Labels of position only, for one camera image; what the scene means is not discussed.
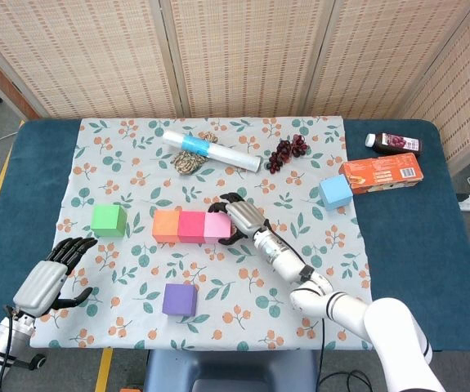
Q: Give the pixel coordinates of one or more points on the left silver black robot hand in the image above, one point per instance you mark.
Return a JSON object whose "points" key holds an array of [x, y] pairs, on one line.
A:
{"points": [[38, 288]]}

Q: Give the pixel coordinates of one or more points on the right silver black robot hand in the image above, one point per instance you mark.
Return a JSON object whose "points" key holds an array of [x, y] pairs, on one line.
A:
{"points": [[247, 218]]}

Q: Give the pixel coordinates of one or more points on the pink cube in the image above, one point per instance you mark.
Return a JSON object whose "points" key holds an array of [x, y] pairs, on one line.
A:
{"points": [[217, 228]]}

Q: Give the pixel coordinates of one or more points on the red cube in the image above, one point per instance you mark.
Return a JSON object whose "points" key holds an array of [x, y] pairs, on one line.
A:
{"points": [[191, 227]]}

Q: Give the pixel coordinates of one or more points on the orange cube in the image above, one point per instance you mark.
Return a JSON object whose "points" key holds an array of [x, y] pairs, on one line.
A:
{"points": [[165, 225]]}

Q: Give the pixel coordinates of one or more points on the light blue cube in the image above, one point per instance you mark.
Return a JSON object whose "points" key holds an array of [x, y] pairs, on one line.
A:
{"points": [[334, 192]]}

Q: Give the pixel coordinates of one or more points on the green cube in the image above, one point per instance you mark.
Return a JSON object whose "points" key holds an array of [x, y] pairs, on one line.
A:
{"points": [[108, 220]]}

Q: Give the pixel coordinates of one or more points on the floral tablecloth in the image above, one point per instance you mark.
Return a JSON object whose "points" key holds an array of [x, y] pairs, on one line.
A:
{"points": [[259, 286]]}

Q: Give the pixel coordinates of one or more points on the clear film roll blue label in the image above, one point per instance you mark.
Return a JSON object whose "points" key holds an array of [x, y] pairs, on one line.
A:
{"points": [[218, 152]]}

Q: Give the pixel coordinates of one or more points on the black chair base with caster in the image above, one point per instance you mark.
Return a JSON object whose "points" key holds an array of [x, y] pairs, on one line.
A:
{"points": [[38, 361]]}

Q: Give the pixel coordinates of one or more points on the dark purple grape bunch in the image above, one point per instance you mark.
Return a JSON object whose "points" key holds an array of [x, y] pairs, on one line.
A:
{"points": [[283, 153]]}

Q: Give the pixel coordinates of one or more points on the purple cube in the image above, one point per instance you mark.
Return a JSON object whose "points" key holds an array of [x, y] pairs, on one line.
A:
{"points": [[179, 300]]}

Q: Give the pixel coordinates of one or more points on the orange carton box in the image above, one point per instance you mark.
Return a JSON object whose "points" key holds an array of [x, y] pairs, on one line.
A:
{"points": [[386, 173]]}

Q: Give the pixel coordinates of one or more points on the dark teal table cover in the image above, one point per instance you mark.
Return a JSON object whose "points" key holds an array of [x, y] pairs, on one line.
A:
{"points": [[402, 224]]}

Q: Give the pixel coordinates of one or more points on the grape juice bottle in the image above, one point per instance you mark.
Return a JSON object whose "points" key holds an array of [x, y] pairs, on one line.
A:
{"points": [[394, 143]]}

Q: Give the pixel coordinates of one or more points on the woven bamboo screen panel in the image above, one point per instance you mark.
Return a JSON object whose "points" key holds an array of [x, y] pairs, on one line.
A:
{"points": [[75, 53], [381, 53], [467, 98], [247, 53]]}

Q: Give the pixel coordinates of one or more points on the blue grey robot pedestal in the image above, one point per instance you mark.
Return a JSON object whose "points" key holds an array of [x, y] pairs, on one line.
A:
{"points": [[234, 367]]}

